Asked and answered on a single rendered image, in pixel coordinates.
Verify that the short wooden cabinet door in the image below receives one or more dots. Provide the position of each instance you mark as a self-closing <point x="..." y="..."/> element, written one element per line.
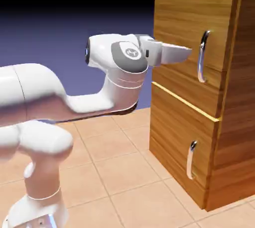
<point x="173" y="132"/>

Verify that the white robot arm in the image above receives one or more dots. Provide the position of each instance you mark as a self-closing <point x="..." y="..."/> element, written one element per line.
<point x="111" y="94"/>

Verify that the light wood cabinet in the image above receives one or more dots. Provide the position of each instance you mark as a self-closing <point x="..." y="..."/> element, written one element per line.
<point x="233" y="112"/>

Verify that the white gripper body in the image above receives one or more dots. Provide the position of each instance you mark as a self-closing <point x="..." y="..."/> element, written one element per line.
<point x="173" y="53"/>

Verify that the tall wooden cabinet door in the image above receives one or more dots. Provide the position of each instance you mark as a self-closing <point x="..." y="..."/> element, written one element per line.
<point x="179" y="19"/>

